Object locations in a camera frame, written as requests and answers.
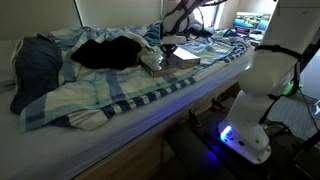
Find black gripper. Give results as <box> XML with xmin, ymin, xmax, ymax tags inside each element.
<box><xmin>161</xmin><ymin>43</ymin><xmax>180</xmax><ymax>66</ymax></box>

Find books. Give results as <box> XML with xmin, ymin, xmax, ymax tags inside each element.
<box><xmin>167</xmin><ymin>46</ymin><xmax>202</xmax><ymax>70</ymax></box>

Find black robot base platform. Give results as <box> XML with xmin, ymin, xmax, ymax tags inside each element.
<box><xmin>164</xmin><ymin>108</ymin><xmax>303</xmax><ymax>180</ymax></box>

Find tan book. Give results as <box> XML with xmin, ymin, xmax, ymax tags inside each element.
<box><xmin>139</xmin><ymin>52</ymin><xmax>182</xmax><ymax>79</ymax></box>

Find black garment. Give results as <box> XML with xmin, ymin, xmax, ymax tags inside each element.
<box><xmin>70</xmin><ymin>35</ymin><xmax>143</xmax><ymax>71</ymax></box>

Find blue plaid duvet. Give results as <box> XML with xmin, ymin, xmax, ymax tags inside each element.
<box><xmin>18</xmin><ymin>21</ymin><xmax>252</xmax><ymax>133</ymax></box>

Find red black clamp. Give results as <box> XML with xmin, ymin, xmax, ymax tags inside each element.
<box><xmin>187</xmin><ymin>109</ymin><xmax>204</xmax><ymax>130</ymax></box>
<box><xmin>210</xmin><ymin>97</ymin><xmax>229</xmax><ymax>114</ymax></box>

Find computer monitor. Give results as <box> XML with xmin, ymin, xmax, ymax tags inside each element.
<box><xmin>232</xmin><ymin>11</ymin><xmax>272</xmax><ymax>33</ymax></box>

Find green object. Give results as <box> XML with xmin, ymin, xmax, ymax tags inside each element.
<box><xmin>282</xmin><ymin>80</ymin><xmax>304</xmax><ymax>97</ymax></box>

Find dark blue pillow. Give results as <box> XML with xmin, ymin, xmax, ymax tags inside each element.
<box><xmin>9</xmin><ymin>36</ymin><xmax>65</xmax><ymax>116</ymax></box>

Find grey ribbed floor mat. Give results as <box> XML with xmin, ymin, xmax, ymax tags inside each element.
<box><xmin>265</xmin><ymin>93</ymin><xmax>320</xmax><ymax>142</ymax></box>

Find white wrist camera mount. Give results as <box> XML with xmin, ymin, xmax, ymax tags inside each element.
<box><xmin>161</xmin><ymin>35</ymin><xmax>188</xmax><ymax>45</ymax></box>

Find wooden bed frame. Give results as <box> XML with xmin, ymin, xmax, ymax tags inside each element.
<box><xmin>71</xmin><ymin>78</ymin><xmax>243</xmax><ymax>180</ymax></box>

